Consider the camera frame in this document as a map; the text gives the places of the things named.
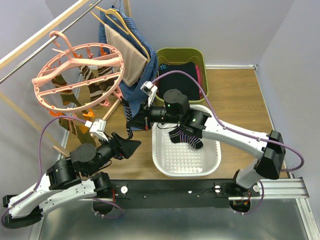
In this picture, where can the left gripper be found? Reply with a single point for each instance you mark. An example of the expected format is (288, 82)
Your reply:
(123, 149)

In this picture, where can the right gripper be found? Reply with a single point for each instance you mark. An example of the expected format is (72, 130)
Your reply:
(142, 120)

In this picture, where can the black white striped sock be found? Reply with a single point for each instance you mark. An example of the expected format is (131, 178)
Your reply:
(177, 136)

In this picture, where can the pink round clip hanger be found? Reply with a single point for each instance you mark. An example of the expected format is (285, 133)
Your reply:
(101, 58)

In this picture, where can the olive wavy striped sock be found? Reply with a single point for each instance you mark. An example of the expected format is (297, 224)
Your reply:
(67, 96)

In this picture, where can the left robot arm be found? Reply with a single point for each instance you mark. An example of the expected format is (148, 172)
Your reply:
(73, 178)

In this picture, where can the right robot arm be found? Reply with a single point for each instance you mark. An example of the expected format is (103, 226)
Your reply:
(266, 148)

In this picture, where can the yellow wooden hanger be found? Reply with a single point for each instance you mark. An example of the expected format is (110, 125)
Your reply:
(125, 26)

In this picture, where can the blue checkered shirt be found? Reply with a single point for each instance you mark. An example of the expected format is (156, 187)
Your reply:
(132, 94)

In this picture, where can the white plastic basket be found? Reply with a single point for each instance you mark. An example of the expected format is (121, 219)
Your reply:
(180, 160)

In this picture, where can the black folded clothes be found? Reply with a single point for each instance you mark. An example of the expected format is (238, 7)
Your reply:
(178, 81)

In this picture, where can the beige cloth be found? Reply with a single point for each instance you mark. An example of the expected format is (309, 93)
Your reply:
(134, 61)

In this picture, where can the pink folded garment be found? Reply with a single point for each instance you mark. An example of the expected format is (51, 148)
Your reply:
(198, 79)

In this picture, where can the olive green bin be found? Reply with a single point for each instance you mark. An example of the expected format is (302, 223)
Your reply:
(179, 56)

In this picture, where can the metal rack rod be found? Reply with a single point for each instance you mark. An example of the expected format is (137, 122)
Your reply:
(45, 42)

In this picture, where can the wooden clothes rack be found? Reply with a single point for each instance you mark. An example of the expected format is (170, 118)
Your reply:
(27, 118)

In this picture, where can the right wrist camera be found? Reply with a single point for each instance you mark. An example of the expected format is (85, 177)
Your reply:
(150, 90)

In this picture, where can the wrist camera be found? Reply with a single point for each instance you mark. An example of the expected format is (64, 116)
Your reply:
(150, 90)
(97, 129)

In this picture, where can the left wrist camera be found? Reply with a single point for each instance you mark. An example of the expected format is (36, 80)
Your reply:
(97, 129)

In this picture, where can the black mounting base rail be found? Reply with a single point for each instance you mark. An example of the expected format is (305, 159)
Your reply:
(178, 193)

